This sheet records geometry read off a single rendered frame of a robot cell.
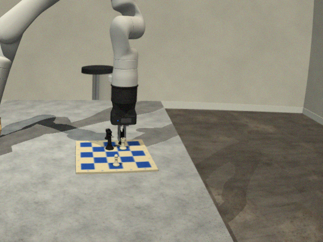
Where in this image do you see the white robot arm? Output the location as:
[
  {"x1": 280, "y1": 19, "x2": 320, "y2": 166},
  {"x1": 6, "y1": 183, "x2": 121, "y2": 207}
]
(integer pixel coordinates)
[{"x1": 0, "y1": 0, "x2": 145, "y2": 104}]

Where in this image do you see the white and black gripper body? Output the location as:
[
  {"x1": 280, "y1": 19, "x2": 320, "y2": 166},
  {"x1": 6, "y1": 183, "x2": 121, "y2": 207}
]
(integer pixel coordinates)
[{"x1": 108, "y1": 68, "x2": 138, "y2": 125}]

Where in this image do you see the white rook chess piece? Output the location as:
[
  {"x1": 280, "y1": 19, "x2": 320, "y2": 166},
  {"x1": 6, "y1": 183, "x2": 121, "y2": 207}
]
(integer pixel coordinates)
[{"x1": 120, "y1": 138, "x2": 127, "y2": 150}]

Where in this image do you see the blue and cream chessboard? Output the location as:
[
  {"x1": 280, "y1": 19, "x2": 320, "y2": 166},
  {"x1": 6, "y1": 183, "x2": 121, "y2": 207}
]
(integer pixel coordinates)
[{"x1": 76, "y1": 139, "x2": 158, "y2": 174}]

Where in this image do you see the black chess king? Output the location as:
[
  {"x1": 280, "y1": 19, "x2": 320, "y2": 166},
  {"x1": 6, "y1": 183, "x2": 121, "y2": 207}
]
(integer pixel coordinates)
[{"x1": 105, "y1": 129, "x2": 114, "y2": 150}]

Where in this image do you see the white pawn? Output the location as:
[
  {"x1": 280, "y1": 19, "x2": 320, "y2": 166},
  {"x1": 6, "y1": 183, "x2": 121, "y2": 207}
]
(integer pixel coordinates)
[{"x1": 113, "y1": 154, "x2": 120, "y2": 167}]

